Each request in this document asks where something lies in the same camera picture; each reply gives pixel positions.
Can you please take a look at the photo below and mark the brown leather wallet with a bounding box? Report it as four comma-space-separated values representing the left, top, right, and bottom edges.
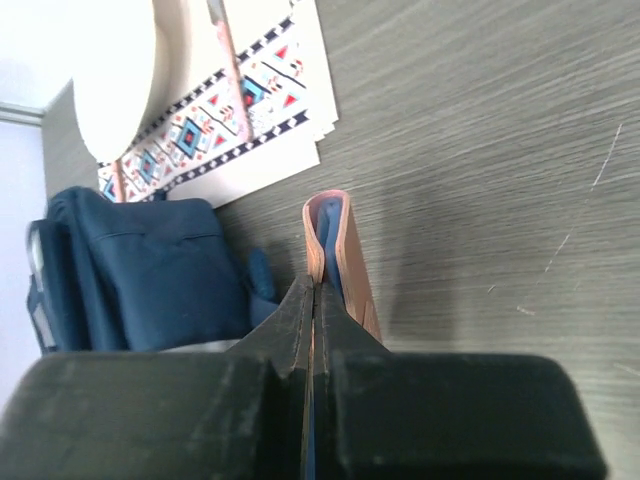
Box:
302, 190, 382, 341

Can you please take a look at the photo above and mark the patterned cloth placemat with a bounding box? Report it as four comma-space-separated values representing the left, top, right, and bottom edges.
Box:
97, 1, 337, 207

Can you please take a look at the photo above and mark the pink handled knife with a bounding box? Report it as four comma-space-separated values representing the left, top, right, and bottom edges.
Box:
206, 0, 253, 142

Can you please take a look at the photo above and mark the white paper plate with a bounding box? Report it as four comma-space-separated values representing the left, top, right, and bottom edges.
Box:
72, 0, 156, 162

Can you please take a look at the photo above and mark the navy blue student backpack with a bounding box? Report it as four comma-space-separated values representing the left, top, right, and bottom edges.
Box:
26, 187, 279, 354

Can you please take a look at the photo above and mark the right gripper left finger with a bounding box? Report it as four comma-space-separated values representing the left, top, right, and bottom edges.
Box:
229, 275, 315, 479

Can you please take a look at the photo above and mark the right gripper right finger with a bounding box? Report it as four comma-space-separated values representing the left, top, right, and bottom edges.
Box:
312, 283, 389, 479

